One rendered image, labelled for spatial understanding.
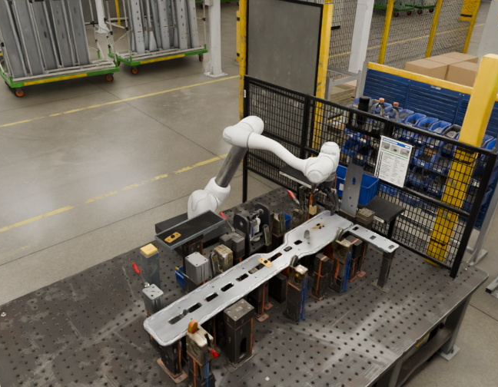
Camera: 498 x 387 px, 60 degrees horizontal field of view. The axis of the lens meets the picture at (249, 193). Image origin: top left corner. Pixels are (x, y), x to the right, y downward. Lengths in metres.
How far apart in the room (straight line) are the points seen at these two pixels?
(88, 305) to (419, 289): 1.92
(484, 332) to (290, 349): 1.85
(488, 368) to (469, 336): 0.27
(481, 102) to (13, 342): 2.69
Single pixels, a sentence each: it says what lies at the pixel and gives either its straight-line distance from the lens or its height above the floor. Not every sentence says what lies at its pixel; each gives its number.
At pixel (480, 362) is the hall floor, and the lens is 3.58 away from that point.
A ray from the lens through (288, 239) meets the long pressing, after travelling 2.51.
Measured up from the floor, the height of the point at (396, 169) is 1.26.
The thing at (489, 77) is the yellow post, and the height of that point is 1.91.
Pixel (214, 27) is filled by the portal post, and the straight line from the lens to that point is 9.00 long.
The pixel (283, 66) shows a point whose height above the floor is 1.34.
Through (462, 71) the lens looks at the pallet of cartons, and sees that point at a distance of 6.55.
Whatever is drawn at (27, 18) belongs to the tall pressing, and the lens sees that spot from 8.66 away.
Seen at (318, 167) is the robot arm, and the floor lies 1.50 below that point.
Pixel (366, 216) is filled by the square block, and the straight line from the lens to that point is 2.71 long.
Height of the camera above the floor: 2.50
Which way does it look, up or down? 31 degrees down
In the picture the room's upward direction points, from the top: 1 degrees clockwise
